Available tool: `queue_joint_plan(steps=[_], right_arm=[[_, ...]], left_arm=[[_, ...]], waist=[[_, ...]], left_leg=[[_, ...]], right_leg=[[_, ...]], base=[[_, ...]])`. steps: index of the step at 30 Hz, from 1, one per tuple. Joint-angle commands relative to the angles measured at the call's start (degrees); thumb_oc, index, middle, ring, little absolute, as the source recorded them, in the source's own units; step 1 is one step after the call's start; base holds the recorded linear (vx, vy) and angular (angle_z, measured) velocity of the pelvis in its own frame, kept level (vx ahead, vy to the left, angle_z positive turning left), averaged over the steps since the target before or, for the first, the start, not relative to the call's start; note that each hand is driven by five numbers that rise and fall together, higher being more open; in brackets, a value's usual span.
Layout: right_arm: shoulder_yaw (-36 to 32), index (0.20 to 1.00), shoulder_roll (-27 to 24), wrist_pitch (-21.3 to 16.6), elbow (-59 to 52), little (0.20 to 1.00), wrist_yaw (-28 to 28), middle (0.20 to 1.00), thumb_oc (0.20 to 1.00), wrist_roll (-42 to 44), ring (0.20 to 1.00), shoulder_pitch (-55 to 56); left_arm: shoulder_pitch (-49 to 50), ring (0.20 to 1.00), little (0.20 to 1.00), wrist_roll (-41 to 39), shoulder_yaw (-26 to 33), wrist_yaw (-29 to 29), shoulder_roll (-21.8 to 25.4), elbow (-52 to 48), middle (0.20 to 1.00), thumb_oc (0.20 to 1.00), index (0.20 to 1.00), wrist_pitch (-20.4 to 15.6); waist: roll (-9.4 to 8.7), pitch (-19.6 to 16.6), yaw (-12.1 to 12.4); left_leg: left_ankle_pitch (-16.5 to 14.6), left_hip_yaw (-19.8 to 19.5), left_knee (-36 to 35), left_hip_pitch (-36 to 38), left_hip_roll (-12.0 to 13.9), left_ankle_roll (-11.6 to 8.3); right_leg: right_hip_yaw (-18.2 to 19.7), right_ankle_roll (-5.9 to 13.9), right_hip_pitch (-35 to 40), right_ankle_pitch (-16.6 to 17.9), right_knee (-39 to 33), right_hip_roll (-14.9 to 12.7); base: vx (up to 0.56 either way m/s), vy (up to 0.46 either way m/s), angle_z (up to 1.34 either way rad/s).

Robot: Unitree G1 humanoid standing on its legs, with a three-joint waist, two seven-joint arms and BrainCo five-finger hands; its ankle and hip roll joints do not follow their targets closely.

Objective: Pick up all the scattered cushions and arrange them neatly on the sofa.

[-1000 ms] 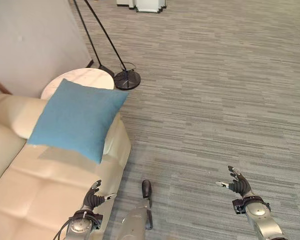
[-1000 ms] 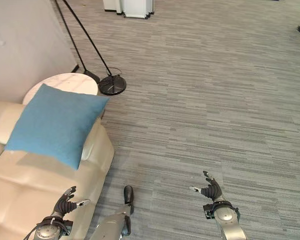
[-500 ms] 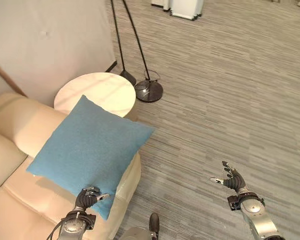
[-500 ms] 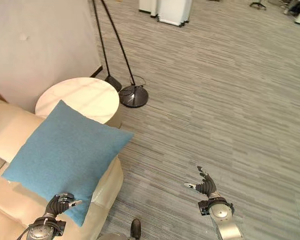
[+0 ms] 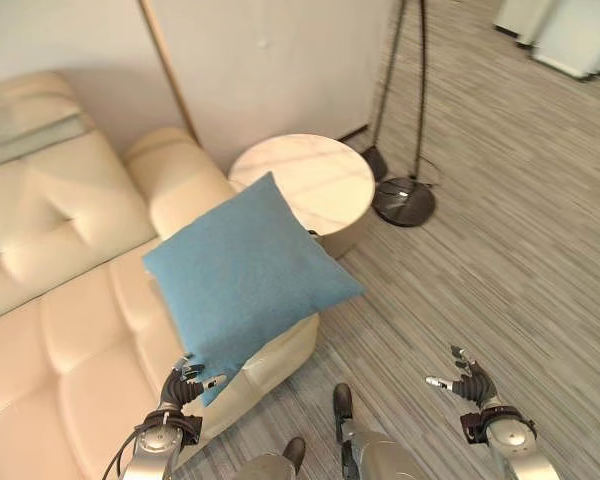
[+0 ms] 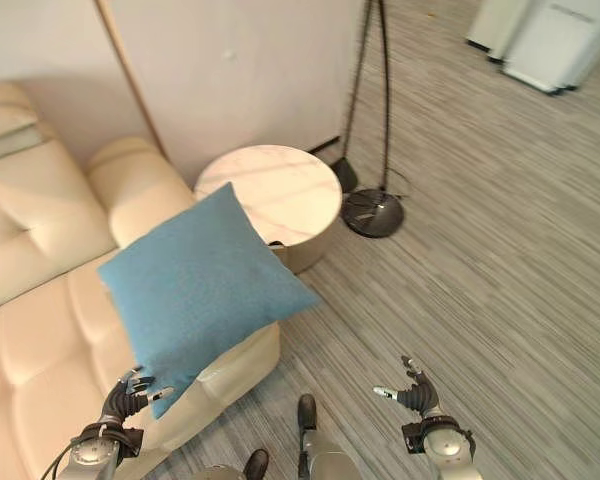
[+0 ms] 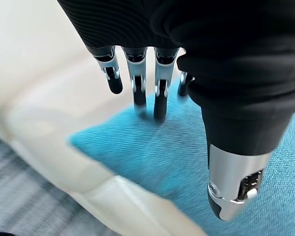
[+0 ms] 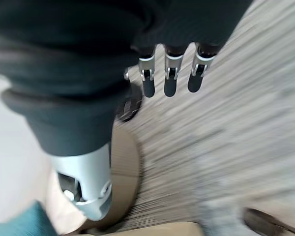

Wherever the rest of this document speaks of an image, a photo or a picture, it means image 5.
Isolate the blue square cushion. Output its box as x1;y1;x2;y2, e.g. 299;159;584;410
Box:
142;170;367;408

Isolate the white wall panel wooden edge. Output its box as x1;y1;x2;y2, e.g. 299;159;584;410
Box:
139;0;406;151

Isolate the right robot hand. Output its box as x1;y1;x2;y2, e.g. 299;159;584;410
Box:
425;344;501;407

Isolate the round marble side table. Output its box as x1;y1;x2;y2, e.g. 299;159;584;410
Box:
227;132;377;260

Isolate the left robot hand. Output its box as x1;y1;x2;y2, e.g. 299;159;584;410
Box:
158;352;228;414

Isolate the silver robot left leg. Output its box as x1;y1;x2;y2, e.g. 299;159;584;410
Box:
239;436;307;480

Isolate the white cabinet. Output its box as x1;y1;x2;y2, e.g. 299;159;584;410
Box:
492;0;600;81

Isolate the black floor lamp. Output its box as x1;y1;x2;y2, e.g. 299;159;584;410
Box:
361;0;438;228

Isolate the cream leather sofa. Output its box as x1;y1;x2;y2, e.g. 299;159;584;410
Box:
0;70;321;480

